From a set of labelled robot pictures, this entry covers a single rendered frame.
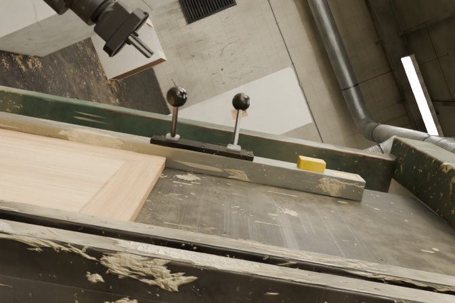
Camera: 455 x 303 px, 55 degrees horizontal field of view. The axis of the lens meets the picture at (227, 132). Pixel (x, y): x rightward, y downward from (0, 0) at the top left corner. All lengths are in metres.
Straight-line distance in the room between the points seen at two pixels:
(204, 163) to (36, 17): 2.47
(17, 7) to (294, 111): 2.55
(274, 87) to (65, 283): 4.03
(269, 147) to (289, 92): 3.27
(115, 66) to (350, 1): 5.05
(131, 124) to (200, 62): 7.73
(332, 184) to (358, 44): 8.20
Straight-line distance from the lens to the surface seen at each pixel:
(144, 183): 0.68
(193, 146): 0.84
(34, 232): 0.38
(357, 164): 1.14
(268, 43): 8.79
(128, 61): 5.72
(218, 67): 8.76
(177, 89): 0.79
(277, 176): 0.85
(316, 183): 0.87
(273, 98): 4.33
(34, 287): 0.40
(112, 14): 0.99
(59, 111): 1.14
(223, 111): 4.34
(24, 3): 3.25
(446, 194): 0.94
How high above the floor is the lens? 1.56
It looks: 4 degrees down
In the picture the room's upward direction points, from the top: 69 degrees clockwise
